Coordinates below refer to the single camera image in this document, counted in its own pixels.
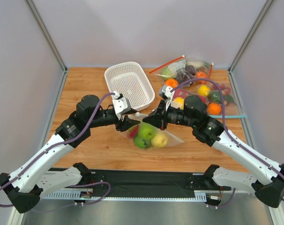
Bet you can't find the clear dotted zip bag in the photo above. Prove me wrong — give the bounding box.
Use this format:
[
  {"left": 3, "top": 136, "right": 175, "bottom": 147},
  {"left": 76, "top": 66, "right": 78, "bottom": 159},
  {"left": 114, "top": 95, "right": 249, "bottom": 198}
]
[{"left": 123, "top": 112, "right": 184, "bottom": 150}]

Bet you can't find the green fake apple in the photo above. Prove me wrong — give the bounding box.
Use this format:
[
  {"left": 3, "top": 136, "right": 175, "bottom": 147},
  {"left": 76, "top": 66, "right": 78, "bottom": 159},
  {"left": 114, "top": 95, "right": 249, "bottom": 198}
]
[{"left": 138, "top": 123, "right": 156, "bottom": 140}]

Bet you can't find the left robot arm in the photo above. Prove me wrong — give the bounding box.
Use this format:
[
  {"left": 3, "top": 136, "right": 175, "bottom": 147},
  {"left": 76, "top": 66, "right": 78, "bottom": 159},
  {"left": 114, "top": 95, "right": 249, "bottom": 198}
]
[{"left": 0, "top": 92, "right": 137, "bottom": 214}]

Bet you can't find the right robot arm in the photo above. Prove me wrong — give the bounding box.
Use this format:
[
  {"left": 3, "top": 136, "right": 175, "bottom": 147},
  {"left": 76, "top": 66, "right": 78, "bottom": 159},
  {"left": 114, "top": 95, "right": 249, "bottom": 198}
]
[{"left": 143, "top": 96, "right": 284, "bottom": 208}]

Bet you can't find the red fake chili pepper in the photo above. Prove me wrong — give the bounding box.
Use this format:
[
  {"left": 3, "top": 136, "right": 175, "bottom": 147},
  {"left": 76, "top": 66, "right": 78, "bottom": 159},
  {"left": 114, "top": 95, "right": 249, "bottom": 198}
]
[{"left": 127, "top": 125, "right": 139, "bottom": 139}]

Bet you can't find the yellow fake pear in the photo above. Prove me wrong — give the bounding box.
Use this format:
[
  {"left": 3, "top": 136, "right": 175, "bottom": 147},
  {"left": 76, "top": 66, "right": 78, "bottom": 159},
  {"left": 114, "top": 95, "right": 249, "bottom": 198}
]
[{"left": 151, "top": 133, "right": 168, "bottom": 148}]

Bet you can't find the green fake fruit black stripe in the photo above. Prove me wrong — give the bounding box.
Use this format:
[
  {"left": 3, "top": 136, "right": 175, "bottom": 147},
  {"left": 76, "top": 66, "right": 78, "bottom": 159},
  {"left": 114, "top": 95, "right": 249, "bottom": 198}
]
[{"left": 134, "top": 136, "right": 151, "bottom": 149}]

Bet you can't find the middle zip bag red seal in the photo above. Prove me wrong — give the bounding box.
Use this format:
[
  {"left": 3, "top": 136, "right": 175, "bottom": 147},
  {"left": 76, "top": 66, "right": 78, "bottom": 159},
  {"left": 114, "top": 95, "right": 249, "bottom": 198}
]
[{"left": 170, "top": 89, "right": 208, "bottom": 110}]

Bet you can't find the zip bag red seal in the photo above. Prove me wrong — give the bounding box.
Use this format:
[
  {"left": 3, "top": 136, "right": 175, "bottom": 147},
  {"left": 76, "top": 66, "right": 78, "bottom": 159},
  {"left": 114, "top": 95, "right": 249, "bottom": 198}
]
[
  {"left": 150, "top": 55, "right": 214, "bottom": 84},
  {"left": 170, "top": 89, "right": 208, "bottom": 110}
]

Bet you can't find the loose orange fake fruit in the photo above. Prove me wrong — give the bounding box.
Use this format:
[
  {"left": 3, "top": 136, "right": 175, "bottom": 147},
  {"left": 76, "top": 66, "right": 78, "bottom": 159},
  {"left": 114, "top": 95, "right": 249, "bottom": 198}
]
[{"left": 165, "top": 78, "right": 179, "bottom": 89}]

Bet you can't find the back zip bag red seal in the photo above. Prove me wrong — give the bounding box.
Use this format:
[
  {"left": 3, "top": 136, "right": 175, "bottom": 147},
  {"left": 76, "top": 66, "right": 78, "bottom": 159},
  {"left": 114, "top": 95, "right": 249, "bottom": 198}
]
[{"left": 150, "top": 55, "right": 214, "bottom": 84}]

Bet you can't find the right zip bag blue seal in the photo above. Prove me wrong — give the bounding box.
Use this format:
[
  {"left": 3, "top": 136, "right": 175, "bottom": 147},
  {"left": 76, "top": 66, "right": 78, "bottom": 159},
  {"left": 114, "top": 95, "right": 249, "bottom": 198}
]
[{"left": 195, "top": 82, "right": 246, "bottom": 119}]

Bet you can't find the white perforated plastic basket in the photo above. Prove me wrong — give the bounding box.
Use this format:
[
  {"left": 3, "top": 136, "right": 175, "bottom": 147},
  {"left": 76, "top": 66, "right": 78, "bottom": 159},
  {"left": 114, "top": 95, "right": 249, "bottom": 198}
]
[{"left": 104, "top": 61, "right": 155, "bottom": 111}]

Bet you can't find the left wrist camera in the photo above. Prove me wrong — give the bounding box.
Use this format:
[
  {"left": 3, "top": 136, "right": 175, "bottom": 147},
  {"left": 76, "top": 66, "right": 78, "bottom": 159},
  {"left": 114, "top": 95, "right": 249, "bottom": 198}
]
[{"left": 112, "top": 91, "right": 131, "bottom": 120}]

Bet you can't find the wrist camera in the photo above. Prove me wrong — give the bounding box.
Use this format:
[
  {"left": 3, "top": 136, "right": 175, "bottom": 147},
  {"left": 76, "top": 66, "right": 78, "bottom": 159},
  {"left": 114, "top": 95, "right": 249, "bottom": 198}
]
[
  {"left": 159, "top": 85, "right": 174, "bottom": 111},
  {"left": 112, "top": 91, "right": 131, "bottom": 120}
]

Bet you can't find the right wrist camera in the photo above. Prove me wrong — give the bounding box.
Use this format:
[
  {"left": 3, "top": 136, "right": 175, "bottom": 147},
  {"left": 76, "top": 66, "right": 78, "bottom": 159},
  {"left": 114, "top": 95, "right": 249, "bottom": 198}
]
[{"left": 159, "top": 85, "right": 174, "bottom": 111}]

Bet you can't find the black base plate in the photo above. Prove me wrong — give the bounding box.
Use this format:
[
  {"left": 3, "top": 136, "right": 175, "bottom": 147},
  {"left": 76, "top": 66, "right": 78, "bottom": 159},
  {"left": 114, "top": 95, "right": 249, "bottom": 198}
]
[{"left": 63, "top": 169, "right": 227, "bottom": 199}]

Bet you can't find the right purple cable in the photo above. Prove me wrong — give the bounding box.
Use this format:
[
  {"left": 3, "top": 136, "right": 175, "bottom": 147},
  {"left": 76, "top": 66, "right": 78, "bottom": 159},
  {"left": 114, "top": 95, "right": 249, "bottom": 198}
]
[{"left": 171, "top": 78, "right": 284, "bottom": 204}]

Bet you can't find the purple cable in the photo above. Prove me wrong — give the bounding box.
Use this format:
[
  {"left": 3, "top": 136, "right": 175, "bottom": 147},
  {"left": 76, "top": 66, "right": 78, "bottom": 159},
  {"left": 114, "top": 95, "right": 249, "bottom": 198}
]
[
  {"left": 0, "top": 92, "right": 117, "bottom": 208},
  {"left": 171, "top": 78, "right": 284, "bottom": 204}
]

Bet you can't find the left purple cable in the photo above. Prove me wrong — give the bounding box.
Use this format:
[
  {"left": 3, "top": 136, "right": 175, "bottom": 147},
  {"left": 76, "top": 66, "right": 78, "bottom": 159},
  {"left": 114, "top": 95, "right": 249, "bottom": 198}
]
[{"left": 0, "top": 92, "right": 117, "bottom": 208}]

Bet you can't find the slotted cable duct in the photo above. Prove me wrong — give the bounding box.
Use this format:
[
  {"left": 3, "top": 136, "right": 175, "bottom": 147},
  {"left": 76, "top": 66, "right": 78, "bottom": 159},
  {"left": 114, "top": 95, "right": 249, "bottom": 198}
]
[{"left": 29, "top": 189, "right": 208, "bottom": 202}]

